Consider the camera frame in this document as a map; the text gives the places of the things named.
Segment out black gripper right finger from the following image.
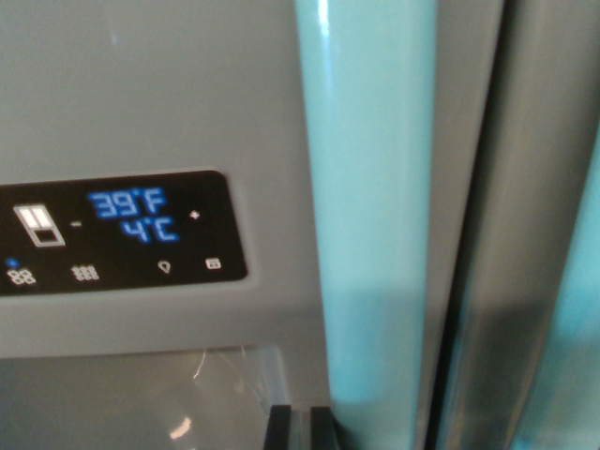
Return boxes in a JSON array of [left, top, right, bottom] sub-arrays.
[[309, 405, 340, 450]]

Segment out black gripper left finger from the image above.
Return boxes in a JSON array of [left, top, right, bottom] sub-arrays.
[[262, 404, 293, 450]]

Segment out grey toy refrigerator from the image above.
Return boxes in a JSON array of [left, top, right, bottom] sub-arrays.
[[0, 0, 505, 450]]

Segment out grey fridge door with logo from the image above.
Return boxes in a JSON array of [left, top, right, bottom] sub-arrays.
[[439, 0, 600, 450]]

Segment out black display panel sticker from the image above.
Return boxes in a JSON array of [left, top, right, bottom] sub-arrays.
[[0, 169, 249, 297]]

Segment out teal handle of display door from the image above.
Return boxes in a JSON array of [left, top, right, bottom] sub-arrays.
[[294, 0, 440, 414]]

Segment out teal handle of logo door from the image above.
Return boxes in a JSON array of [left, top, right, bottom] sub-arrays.
[[504, 134, 600, 450]]

